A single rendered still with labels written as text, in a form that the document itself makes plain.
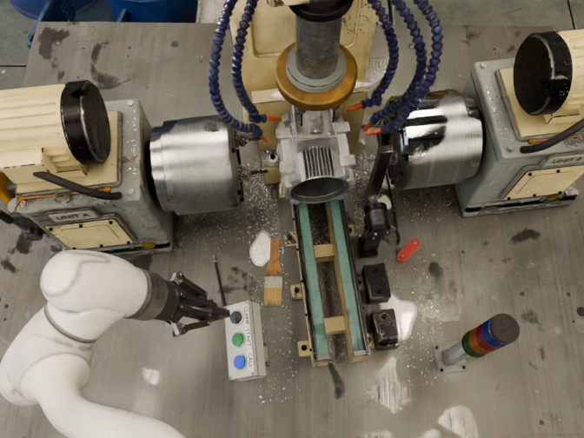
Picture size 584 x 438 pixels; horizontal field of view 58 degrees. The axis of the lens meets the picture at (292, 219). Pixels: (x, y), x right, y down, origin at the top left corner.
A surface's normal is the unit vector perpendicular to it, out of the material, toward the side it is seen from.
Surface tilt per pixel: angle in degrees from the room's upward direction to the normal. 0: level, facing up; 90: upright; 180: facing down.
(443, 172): 73
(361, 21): 90
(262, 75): 90
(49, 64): 0
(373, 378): 0
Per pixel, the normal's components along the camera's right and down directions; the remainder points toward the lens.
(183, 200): 0.11, 0.73
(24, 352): -0.48, -0.35
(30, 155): -0.01, -0.38
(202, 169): 0.05, 0.16
